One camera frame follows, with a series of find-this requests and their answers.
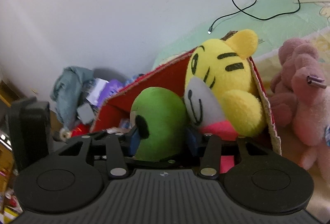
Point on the small grey box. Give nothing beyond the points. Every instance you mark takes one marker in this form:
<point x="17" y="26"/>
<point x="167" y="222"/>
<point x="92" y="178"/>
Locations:
<point x="85" y="113"/>

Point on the purple clip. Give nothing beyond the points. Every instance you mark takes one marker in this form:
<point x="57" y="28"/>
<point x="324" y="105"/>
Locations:
<point x="315" y="81"/>

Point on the white plush bear blue bow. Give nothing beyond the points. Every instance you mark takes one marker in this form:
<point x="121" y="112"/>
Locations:
<point x="314" y="131"/>

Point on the purple tissue pack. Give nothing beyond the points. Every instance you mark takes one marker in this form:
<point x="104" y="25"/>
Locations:
<point x="108" y="90"/>

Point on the green plush toy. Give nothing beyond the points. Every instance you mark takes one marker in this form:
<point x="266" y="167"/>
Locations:
<point x="162" y="115"/>

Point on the red cardboard box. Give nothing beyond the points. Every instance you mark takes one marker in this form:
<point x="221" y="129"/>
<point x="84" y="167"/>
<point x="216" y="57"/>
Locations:
<point x="170" y="77"/>

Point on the grey cloth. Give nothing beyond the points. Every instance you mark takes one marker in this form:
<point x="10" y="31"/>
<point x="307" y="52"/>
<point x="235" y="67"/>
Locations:
<point x="67" y="90"/>

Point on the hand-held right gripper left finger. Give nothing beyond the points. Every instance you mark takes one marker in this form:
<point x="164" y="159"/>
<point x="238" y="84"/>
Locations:
<point x="134" y="141"/>

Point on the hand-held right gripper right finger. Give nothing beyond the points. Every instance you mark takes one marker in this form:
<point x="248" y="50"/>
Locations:
<point x="192" y="144"/>

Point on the pink plush bear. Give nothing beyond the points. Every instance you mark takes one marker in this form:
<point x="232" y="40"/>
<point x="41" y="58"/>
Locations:
<point x="291" y="72"/>

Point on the yellow plush tiger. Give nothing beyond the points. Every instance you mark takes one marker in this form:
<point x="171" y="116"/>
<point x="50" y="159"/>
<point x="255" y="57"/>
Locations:
<point x="226" y="69"/>

